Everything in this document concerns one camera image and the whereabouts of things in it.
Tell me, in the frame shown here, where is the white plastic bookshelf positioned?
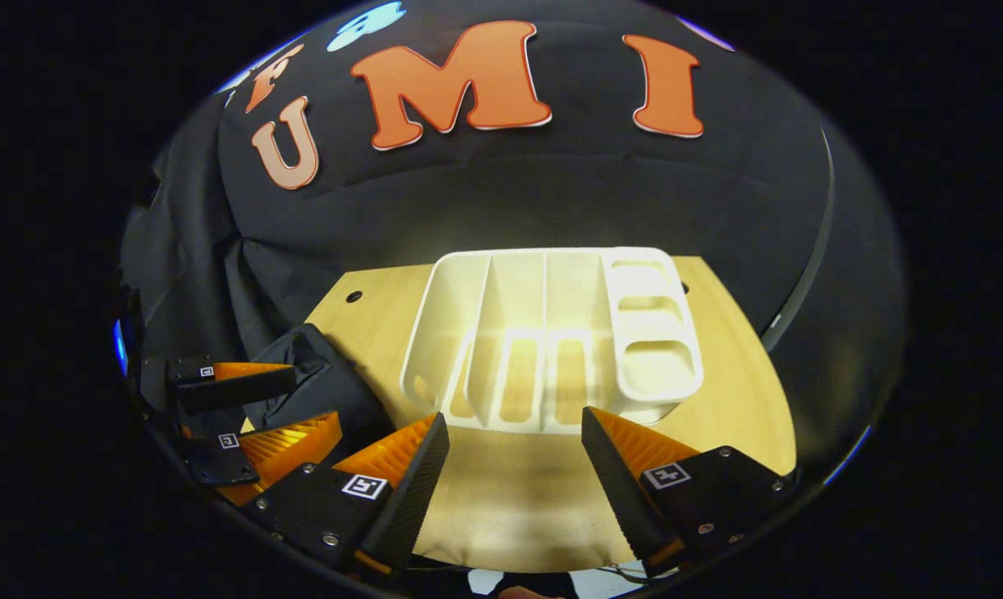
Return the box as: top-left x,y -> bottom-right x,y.
399,247 -> 705,435

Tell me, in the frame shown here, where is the grey backdrop stand pole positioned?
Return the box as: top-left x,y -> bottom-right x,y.
761,125 -> 837,350

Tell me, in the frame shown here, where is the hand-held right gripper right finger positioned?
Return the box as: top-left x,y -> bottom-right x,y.
581,406 -> 803,580

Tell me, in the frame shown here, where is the black schoolbag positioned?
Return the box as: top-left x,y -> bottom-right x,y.
244,323 -> 394,467

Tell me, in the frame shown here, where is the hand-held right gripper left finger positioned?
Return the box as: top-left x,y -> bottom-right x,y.
241,412 -> 452,578

